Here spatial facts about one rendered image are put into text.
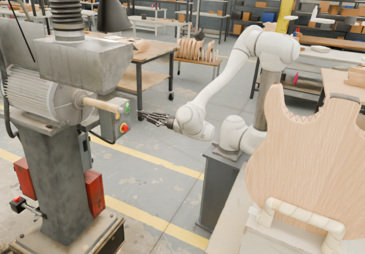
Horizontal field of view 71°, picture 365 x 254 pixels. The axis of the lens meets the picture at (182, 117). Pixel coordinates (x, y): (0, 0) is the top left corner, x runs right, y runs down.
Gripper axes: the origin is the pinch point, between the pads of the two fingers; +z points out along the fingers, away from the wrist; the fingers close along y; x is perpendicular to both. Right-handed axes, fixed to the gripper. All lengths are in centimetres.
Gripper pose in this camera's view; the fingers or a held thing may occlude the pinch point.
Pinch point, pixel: (143, 114)
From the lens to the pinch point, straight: 144.5
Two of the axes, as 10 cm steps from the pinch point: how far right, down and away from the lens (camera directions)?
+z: -9.0, -2.4, 3.6
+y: 4.3, -3.9, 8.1
